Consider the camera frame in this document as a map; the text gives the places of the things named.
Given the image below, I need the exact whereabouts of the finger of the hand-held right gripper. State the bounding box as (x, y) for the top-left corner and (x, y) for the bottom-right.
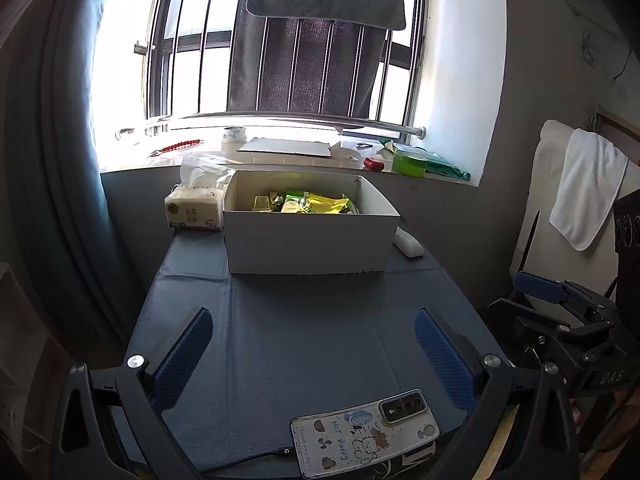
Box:
(512, 271), (620, 317)
(487, 297), (566, 357)

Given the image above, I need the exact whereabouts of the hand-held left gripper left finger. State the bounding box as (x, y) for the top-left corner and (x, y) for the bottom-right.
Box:
(50, 307), (215, 480)

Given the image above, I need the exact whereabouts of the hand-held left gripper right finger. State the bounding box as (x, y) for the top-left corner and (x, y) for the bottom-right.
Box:
(414, 308), (583, 480)

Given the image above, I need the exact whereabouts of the white cardboard box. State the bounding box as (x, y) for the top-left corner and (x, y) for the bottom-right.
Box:
(222, 169), (402, 276)

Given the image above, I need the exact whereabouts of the white towel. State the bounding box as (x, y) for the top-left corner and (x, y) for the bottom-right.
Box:
(549, 128), (629, 252)

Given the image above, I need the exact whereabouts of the white chair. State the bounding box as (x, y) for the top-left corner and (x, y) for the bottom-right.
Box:
(510, 119), (640, 301)

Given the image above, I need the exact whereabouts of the blue table cover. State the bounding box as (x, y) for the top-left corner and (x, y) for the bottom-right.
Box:
(120, 230), (501, 480)

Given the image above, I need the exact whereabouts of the white remote control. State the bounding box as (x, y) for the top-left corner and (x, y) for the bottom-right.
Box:
(392, 227), (425, 259)

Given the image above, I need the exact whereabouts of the phone with cartoon case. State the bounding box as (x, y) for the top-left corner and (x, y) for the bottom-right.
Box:
(290, 388), (441, 480)

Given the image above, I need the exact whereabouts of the tissue pack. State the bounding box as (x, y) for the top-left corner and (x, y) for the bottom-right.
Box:
(164, 155), (237, 232)

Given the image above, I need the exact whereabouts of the green wet wipes pack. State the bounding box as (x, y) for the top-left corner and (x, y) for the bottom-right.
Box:
(380, 140), (472, 182)

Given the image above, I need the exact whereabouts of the green round container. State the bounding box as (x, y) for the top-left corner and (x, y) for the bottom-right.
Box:
(391, 150), (428, 177)

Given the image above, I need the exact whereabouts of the white tape roll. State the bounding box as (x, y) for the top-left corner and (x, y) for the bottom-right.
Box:
(222, 126), (249, 152)

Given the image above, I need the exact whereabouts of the flat cardboard sheet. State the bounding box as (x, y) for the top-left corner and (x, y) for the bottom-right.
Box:
(236, 136), (333, 159)

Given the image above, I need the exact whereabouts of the blue curtain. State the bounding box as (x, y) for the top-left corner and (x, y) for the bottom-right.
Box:
(0, 0), (131, 346)

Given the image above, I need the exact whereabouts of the dark mesh cloth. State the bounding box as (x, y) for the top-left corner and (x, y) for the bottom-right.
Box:
(227, 7), (396, 118)

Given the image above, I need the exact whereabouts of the black charging cable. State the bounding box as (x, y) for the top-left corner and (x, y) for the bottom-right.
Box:
(200, 447), (293, 476)

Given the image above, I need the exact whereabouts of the red bead string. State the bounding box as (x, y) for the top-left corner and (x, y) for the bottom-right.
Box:
(150, 139), (206, 157)

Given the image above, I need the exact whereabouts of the window frame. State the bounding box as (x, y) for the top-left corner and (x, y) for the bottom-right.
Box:
(132, 0), (431, 131)

